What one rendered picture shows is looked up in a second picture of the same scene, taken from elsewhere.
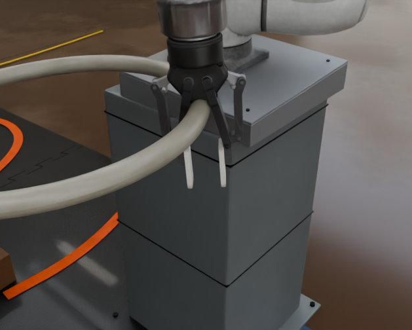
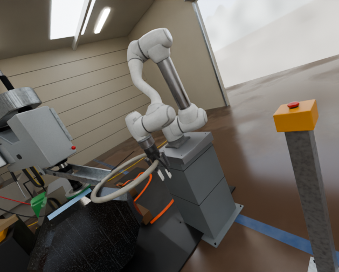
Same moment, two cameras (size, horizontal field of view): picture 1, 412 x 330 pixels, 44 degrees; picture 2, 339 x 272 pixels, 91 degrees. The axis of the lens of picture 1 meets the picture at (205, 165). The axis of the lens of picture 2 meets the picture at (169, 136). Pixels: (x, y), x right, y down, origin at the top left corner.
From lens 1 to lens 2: 42 cm
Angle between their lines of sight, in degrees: 21
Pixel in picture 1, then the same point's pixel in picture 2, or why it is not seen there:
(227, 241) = (192, 191)
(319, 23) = (194, 127)
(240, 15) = (175, 131)
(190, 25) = (144, 145)
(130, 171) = (136, 182)
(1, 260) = (147, 212)
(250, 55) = (184, 139)
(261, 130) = (186, 159)
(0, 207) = (111, 196)
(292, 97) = (194, 148)
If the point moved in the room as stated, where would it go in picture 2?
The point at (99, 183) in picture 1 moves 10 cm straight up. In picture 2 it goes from (129, 186) to (119, 169)
